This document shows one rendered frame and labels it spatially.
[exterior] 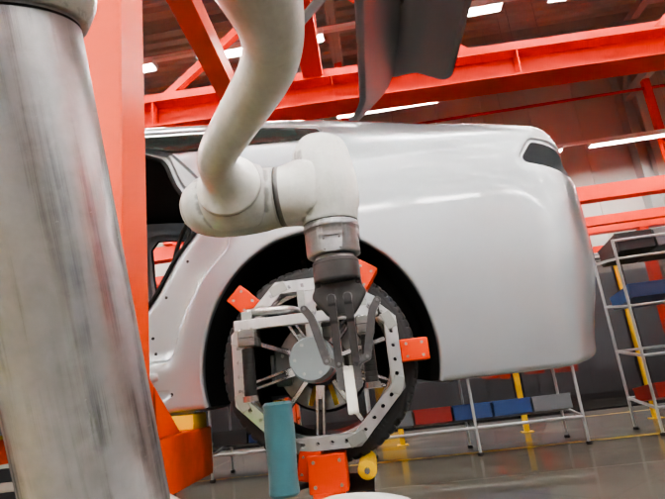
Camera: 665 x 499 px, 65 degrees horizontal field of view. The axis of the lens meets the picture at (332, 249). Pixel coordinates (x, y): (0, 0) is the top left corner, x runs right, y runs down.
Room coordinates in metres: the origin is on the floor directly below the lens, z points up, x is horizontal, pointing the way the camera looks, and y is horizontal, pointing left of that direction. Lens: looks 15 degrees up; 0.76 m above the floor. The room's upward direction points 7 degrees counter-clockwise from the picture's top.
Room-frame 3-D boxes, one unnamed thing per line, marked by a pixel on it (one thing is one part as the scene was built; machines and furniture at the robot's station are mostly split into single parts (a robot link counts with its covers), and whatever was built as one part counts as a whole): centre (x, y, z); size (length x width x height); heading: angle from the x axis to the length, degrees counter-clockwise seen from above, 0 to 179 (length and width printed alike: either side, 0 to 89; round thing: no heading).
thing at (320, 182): (0.80, 0.01, 1.09); 0.13 x 0.11 x 0.16; 84
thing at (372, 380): (1.47, -0.07, 0.83); 0.04 x 0.04 x 0.16
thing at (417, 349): (1.71, -0.22, 0.85); 0.09 x 0.08 x 0.07; 87
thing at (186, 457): (1.70, 0.60, 0.69); 0.52 x 0.17 x 0.35; 177
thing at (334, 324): (0.81, 0.01, 0.84); 0.04 x 0.01 x 0.11; 177
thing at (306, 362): (1.64, 0.09, 0.85); 0.21 x 0.14 x 0.14; 177
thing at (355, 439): (1.72, 0.09, 0.85); 0.54 x 0.07 x 0.54; 87
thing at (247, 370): (1.49, 0.27, 0.83); 0.04 x 0.04 x 0.16
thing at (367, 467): (1.81, -0.03, 0.51); 0.29 x 0.06 x 0.06; 177
